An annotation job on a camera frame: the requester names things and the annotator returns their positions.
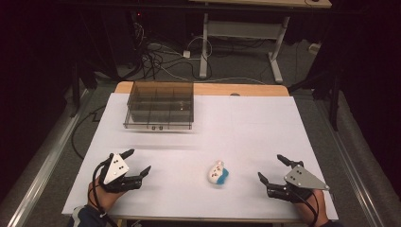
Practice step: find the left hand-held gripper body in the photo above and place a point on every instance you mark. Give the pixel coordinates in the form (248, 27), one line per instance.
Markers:
(115, 169)

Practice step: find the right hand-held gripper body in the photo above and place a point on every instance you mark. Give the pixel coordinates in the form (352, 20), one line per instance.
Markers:
(304, 179)

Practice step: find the person's left hand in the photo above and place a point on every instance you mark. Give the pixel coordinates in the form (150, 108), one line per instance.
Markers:
(104, 198)

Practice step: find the person's right hand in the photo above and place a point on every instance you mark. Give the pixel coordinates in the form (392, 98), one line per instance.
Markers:
(315, 209)

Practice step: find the white and blue plush toy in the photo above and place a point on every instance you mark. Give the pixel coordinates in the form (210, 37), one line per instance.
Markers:
(216, 173)

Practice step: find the white table cover sheet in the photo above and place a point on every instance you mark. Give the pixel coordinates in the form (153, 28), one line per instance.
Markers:
(246, 132)

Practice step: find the clear grey compartment organizer box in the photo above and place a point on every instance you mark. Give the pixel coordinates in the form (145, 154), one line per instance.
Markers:
(160, 105)

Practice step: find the black metal stand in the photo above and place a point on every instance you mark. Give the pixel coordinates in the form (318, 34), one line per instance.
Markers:
(327, 91)
(82, 85)

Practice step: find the white power adapter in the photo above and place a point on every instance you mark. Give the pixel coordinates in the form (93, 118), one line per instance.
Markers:
(187, 54)

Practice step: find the dark computer tower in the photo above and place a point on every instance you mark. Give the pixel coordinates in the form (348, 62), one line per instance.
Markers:
(124, 34)

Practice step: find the aluminium floor rail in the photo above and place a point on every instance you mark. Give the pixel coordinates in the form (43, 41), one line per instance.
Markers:
(44, 167)
(350, 167)

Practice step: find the white metal desk frame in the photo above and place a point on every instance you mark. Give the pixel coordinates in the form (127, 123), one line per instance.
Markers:
(241, 30)

